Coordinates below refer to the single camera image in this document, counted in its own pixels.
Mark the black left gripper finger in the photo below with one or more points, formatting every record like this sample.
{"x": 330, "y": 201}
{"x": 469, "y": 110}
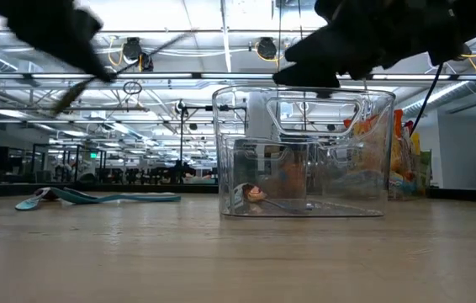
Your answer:
{"x": 93, "y": 61}

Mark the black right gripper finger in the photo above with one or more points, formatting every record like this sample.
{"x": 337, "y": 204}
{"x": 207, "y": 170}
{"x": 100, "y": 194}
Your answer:
{"x": 305, "y": 78}
{"x": 318, "y": 50}

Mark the green iridescent spoon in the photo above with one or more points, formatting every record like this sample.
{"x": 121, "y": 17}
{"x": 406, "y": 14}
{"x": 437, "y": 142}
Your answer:
{"x": 70, "y": 99}

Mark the orange ramen noodle packet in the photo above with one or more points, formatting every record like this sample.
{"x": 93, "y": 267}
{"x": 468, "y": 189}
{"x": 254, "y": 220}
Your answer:
{"x": 398, "y": 143}

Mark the yellow snack packet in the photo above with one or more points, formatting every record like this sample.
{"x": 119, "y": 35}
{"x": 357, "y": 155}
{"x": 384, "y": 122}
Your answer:
{"x": 414, "y": 151}

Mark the rainbow iridescent spoon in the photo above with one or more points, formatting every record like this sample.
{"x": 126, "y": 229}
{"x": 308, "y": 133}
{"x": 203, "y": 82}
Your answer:
{"x": 257, "y": 194}

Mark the teal plastic spoon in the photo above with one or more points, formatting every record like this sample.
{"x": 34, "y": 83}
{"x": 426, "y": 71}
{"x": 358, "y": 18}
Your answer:
{"x": 137, "y": 197}

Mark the clear plastic bin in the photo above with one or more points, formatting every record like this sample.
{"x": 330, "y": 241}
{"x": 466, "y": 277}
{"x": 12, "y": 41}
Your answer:
{"x": 406, "y": 196}
{"x": 221, "y": 168}
{"x": 330, "y": 145}

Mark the green exit sign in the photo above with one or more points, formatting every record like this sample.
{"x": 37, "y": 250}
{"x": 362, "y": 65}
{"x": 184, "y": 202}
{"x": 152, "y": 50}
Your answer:
{"x": 93, "y": 155}

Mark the black pole stand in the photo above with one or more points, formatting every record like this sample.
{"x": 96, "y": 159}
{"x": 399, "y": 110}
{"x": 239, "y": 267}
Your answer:
{"x": 181, "y": 143}

